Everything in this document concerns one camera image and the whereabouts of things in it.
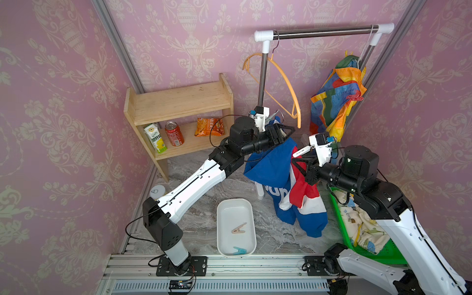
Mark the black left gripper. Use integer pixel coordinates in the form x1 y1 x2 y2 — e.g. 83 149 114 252
239 122 295 157

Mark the white clothespin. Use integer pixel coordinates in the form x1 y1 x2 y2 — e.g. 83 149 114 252
292 146 312 158

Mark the wooden clothes hanger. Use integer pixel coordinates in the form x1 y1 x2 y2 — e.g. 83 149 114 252
242 38 302 129

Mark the blue red white jacket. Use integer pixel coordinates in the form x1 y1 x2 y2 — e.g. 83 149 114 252
244 138 328 238

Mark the yellow dinosaur print jacket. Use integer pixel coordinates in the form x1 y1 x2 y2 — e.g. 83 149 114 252
338 205 390 255

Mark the pink clothespin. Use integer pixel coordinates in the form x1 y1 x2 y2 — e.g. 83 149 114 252
231 222 247 234

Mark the blue clothespin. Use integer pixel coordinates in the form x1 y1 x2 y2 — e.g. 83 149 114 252
233 247 247 256

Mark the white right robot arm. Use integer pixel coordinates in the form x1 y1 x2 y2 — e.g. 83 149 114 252
291 144 472 295

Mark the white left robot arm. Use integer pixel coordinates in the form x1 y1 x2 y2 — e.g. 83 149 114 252
143 116 295 274

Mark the orange snack bag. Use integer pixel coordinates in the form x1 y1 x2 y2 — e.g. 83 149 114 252
194 118 224 137

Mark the rainbow striped jacket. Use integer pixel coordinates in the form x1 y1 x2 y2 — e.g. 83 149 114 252
309 55 367 141

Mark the red clothespin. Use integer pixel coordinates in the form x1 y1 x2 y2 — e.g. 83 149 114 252
346 93 364 102

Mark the white plastic tray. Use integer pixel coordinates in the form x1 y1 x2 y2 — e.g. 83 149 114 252
217 199 257 257

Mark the red soda can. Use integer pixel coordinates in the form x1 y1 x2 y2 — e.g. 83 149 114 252
165 121 184 146

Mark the wooden two-tier shelf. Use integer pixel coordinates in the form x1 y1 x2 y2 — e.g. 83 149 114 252
124 73 234 182

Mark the green plastic basket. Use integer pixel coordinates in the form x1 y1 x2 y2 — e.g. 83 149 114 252
331 188 407 265

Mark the green white juice carton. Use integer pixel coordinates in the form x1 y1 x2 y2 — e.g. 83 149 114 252
144 124 167 154

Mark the metal clothes rack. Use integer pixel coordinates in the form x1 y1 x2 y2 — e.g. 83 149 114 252
252 23 395 200

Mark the small circuit board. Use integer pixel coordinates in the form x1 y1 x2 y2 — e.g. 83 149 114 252
168 280 194 292

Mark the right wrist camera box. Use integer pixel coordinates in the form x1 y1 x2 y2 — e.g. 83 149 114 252
309 132 336 167

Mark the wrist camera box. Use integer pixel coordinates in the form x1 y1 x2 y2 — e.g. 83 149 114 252
249 106 270 132
309 132 336 167

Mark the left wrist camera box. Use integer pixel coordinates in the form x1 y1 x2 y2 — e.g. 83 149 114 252
249 106 270 132

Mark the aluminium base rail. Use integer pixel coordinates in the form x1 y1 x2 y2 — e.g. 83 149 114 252
96 254 334 295

